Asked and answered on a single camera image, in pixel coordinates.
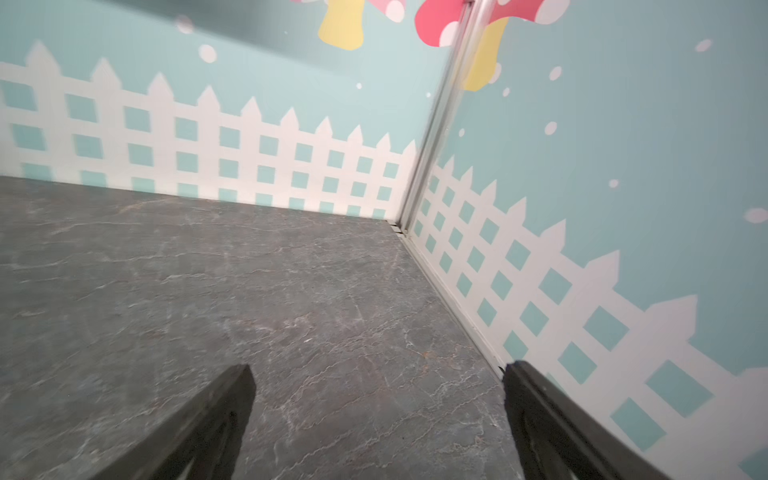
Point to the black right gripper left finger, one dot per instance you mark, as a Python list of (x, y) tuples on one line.
[(202, 440)]

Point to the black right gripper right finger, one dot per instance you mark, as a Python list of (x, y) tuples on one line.
[(556, 439)]

